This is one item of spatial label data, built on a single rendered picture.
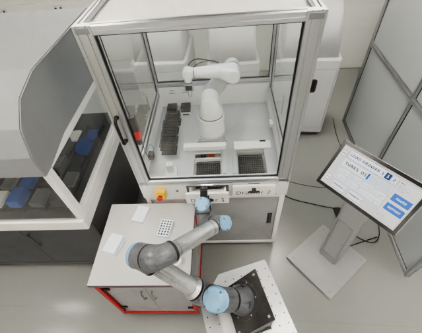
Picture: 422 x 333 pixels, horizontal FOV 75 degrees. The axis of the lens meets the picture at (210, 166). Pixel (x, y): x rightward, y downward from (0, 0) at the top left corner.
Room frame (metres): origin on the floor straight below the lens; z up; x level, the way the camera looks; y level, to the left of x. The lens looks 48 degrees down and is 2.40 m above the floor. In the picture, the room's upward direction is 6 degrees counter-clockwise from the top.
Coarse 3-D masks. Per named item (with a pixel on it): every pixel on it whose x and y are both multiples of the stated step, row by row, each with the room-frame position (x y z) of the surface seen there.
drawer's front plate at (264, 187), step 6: (234, 186) 1.12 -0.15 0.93; (240, 186) 1.12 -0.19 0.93; (246, 186) 1.11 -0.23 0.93; (252, 186) 1.11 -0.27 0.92; (258, 186) 1.10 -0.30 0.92; (264, 186) 1.10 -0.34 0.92; (270, 186) 1.10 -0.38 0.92; (234, 192) 1.12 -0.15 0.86; (246, 192) 1.11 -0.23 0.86; (264, 192) 1.10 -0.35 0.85; (270, 192) 1.10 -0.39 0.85
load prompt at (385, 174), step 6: (348, 156) 1.10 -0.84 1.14; (354, 156) 1.08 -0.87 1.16; (360, 156) 1.06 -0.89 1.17; (360, 162) 1.04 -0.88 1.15; (366, 162) 1.02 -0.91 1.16; (372, 162) 1.00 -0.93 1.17; (366, 168) 0.99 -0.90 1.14; (372, 168) 0.97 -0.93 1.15; (378, 168) 0.96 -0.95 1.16; (378, 174) 0.93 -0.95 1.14; (384, 174) 0.92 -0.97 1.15; (390, 174) 0.91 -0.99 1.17; (390, 180) 0.88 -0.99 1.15; (396, 180) 0.87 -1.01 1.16
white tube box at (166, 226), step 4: (164, 220) 1.00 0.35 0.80; (168, 220) 0.99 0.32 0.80; (172, 220) 0.99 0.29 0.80; (160, 224) 0.97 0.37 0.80; (164, 224) 0.98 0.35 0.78; (168, 224) 0.96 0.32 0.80; (172, 224) 0.97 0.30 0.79; (160, 228) 0.95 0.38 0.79; (164, 228) 0.94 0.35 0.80; (168, 228) 0.93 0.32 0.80; (172, 228) 0.95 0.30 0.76; (160, 232) 0.91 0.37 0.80; (164, 232) 0.92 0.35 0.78; (168, 232) 0.90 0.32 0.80; (160, 236) 0.88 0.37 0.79; (164, 236) 0.88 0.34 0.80; (168, 236) 0.88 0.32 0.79
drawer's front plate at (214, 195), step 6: (186, 192) 1.11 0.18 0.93; (192, 192) 1.11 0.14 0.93; (198, 192) 1.10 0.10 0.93; (210, 192) 1.09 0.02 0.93; (216, 192) 1.09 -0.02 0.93; (222, 192) 1.08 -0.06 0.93; (228, 192) 1.08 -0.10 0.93; (186, 198) 1.10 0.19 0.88; (192, 198) 1.09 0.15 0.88; (216, 198) 1.08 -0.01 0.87; (228, 198) 1.07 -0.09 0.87
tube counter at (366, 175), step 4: (360, 172) 0.99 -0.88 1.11; (364, 172) 0.98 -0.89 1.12; (368, 172) 0.97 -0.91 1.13; (364, 176) 0.96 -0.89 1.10; (368, 176) 0.95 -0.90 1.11; (372, 176) 0.94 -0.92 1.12; (368, 180) 0.93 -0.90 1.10; (372, 180) 0.92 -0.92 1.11; (376, 180) 0.91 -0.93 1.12; (380, 180) 0.90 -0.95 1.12; (376, 184) 0.89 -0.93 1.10; (380, 184) 0.89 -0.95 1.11; (384, 184) 0.88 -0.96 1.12; (388, 184) 0.87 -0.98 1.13; (380, 188) 0.87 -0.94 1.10; (384, 188) 0.86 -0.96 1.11; (388, 188) 0.85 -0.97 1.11; (392, 188) 0.84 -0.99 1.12; (388, 192) 0.83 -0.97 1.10
